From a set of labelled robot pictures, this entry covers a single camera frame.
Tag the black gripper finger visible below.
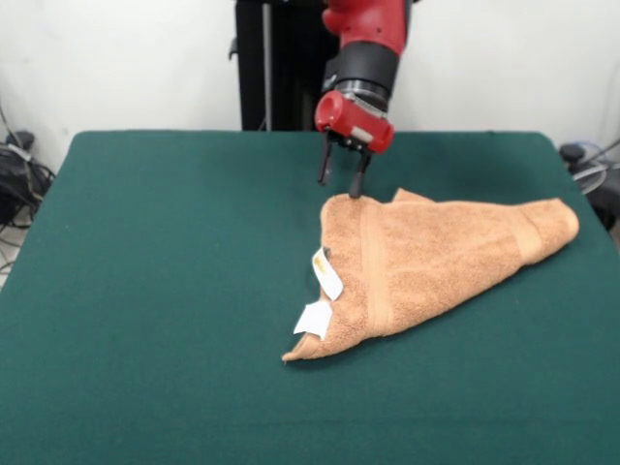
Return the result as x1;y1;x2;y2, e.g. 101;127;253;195
317;131;336;187
348;151;373;200

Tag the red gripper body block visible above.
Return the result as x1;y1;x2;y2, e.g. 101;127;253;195
314;89;395;156

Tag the tan terry towel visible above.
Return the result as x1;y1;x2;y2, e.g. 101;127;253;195
281;187;580;363

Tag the dark green table cloth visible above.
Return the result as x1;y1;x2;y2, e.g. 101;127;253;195
0;129;620;465

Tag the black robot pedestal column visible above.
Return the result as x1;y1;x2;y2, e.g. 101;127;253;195
228;0;403;132

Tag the black pedestal caster foot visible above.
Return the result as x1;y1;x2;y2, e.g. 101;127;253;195
559;143;588;164
5;130;36;149

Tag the tangle of black cables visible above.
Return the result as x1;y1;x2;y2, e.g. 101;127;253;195
571;139;620;233
0;144;57;233

